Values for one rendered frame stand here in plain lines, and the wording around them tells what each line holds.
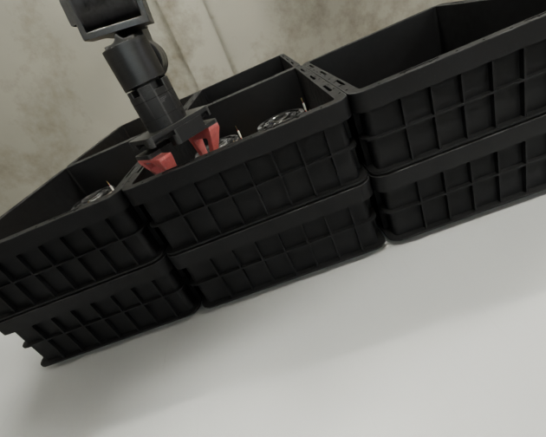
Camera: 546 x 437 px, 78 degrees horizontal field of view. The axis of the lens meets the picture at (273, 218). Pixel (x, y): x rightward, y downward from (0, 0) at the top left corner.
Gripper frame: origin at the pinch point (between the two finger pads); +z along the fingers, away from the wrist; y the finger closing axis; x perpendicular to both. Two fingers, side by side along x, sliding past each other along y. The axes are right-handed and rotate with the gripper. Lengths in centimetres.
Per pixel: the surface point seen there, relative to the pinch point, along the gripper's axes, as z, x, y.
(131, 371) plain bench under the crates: 17.9, -2.7, 23.0
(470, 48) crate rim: -4.6, 30.9, -20.0
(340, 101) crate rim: -4.8, 20.8, -9.6
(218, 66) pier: -3, -191, -160
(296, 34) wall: 0, -156, -219
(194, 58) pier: -16, -200, -149
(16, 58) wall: -66, -284, -59
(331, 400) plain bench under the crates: 18.2, 25.4, 11.8
